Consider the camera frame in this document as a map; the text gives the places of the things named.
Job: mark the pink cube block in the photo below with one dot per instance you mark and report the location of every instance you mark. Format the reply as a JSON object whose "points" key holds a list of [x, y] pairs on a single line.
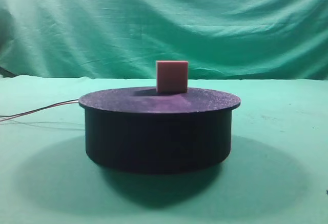
{"points": [[171, 76]]}

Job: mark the black round turntable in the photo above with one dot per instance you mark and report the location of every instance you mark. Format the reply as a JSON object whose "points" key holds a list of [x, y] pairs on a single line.
{"points": [[139, 130]]}

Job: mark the green backdrop cloth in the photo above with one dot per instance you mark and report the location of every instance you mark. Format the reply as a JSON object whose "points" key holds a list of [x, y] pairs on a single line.
{"points": [[221, 39]]}

